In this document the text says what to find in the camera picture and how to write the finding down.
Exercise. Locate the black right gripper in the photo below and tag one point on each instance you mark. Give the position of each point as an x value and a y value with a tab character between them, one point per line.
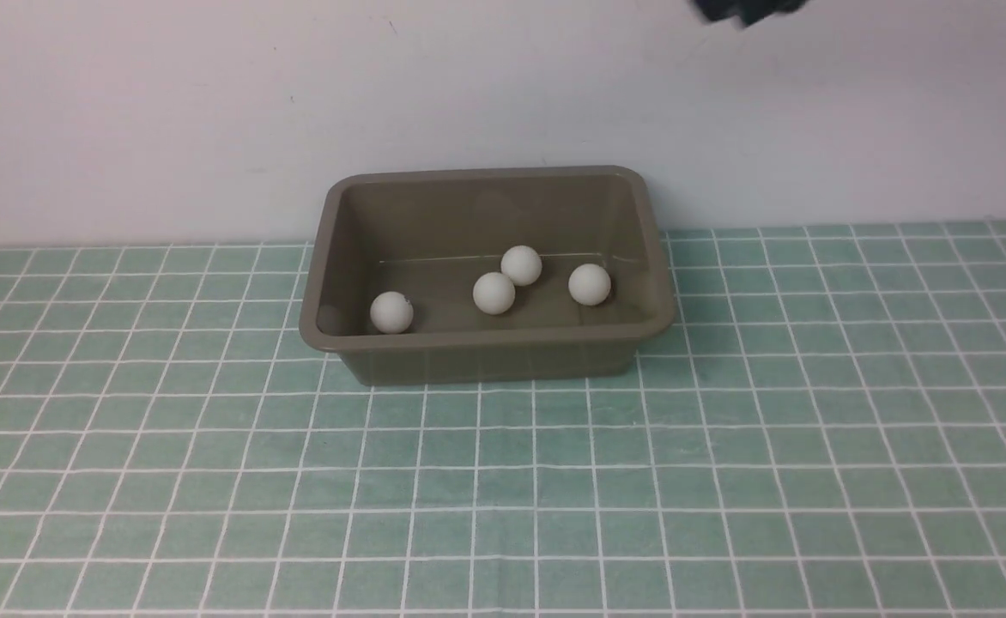
746	12

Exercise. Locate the green checkered tablecloth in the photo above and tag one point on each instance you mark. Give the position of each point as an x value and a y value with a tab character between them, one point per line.
822	433

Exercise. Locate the olive green plastic bin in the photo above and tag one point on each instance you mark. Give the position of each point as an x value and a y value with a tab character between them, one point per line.
431	234

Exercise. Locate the white ball with black mark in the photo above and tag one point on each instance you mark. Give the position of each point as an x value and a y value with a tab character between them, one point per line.
589	284

